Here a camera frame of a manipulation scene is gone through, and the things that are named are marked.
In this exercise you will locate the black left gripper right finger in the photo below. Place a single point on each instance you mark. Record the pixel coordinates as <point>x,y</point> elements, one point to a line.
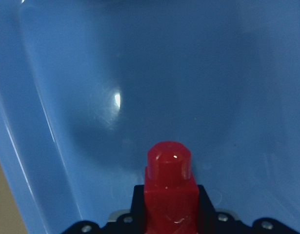
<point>221,221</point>

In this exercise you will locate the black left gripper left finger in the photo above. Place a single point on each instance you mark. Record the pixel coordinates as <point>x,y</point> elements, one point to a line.
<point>129,222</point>

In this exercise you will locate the blue plastic tray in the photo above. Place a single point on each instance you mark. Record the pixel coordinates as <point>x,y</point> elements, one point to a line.
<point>87,87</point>

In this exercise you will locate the red block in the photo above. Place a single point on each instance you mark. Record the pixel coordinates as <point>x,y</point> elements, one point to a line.
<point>171,194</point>

